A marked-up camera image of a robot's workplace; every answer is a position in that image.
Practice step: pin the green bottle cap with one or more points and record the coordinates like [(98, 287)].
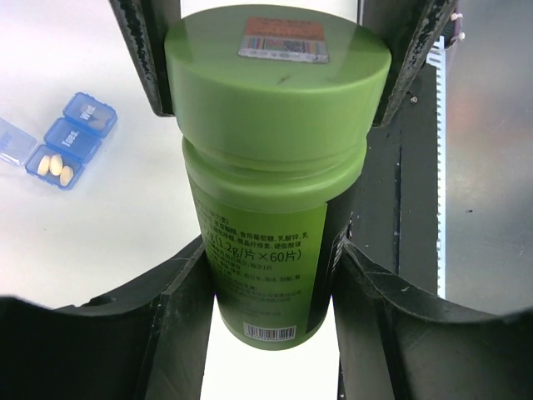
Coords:
[(274, 84)]

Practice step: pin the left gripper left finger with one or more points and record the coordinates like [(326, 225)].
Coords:
[(144, 340)]

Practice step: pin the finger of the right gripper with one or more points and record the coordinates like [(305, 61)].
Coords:
[(144, 25), (409, 28)]

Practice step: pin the grey cable duct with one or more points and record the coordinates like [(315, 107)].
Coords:
[(437, 59)]

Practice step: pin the blue pill organizer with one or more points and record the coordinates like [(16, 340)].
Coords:
[(77, 136)]

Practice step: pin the green pill bottle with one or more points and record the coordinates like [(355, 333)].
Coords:
[(273, 241)]

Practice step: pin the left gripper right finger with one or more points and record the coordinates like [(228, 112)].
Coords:
[(398, 341)]

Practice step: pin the beige pill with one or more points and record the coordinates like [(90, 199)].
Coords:
[(66, 176), (56, 165), (43, 166)]

